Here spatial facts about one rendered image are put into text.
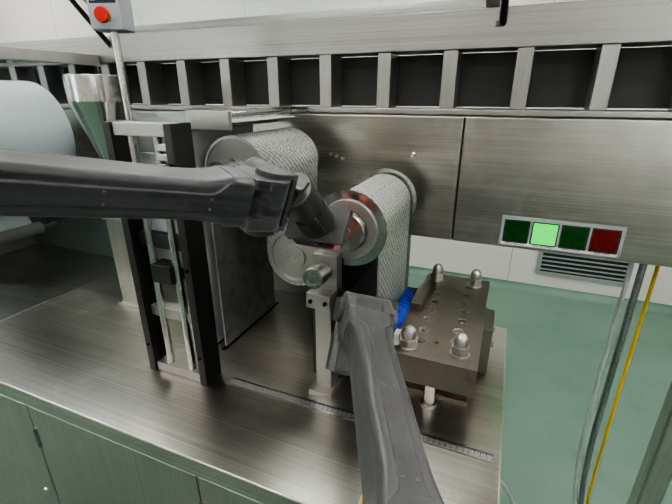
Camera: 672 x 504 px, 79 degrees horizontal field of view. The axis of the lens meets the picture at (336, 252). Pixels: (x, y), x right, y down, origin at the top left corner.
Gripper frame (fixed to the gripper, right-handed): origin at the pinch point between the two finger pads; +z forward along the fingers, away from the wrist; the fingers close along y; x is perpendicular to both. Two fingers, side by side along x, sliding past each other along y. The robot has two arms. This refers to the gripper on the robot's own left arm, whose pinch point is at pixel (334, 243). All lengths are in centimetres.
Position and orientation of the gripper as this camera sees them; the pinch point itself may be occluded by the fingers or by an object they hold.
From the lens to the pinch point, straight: 73.7
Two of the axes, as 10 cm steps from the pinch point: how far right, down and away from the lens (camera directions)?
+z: 3.0, 3.7, 8.8
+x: 2.6, -9.2, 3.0
